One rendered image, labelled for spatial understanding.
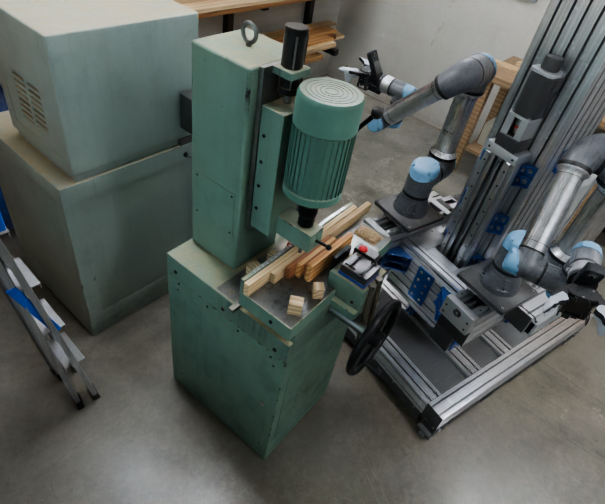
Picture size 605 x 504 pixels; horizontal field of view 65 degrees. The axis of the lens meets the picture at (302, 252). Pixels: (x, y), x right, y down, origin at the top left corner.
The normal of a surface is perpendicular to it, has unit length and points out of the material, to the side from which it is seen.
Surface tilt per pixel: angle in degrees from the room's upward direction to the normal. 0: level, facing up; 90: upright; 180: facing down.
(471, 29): 90
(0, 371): 0
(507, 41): 90
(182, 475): 0
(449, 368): 0
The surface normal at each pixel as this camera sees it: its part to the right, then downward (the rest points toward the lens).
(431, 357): 0.15, -0.73
